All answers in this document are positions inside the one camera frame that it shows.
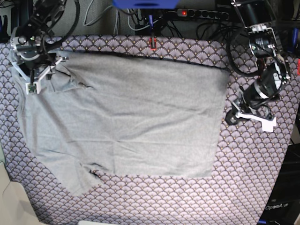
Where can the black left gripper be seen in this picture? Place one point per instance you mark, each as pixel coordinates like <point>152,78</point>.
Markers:
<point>251,97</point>

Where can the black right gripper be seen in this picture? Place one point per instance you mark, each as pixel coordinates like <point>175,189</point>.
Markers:
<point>33,60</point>

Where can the light grey T-shirt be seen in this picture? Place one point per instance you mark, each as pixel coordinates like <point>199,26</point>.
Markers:
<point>125,116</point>

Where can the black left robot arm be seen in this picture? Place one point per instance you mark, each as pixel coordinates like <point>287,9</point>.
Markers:
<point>273,71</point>

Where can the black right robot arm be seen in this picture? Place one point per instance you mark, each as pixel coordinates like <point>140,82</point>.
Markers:
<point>33,34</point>

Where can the black left clamp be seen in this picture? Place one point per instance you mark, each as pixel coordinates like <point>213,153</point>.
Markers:
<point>4,36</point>

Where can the patterned purple tablecloth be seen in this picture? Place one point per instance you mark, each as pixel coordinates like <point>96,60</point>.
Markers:
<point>245,170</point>

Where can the red edge clamp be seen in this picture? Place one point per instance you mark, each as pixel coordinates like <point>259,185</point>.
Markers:
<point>298,68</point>

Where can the blue right clamp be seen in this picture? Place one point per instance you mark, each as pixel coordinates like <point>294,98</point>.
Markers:
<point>293,40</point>

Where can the black OpenArm box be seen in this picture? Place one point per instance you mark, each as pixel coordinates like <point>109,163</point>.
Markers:
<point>283,206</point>

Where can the black power strip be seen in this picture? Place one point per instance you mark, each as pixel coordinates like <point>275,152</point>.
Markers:
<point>202,14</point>

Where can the red table clamp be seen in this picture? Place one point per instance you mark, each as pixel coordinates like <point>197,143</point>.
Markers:
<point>153,43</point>

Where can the white foam board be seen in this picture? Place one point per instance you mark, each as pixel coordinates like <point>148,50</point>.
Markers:
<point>15,207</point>

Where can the white camera bracket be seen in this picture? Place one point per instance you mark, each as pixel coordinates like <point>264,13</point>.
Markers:
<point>34,79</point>
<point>242,112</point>

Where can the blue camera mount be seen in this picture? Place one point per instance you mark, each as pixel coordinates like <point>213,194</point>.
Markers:
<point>145,4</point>

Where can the blue clamp handle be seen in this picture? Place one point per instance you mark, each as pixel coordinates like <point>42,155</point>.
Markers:
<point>151,23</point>

